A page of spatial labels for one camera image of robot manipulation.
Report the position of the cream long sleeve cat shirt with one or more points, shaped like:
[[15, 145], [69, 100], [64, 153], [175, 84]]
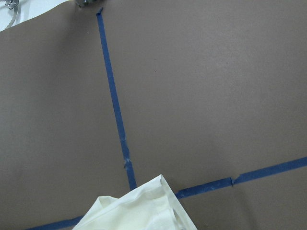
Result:
[[152, 206]]

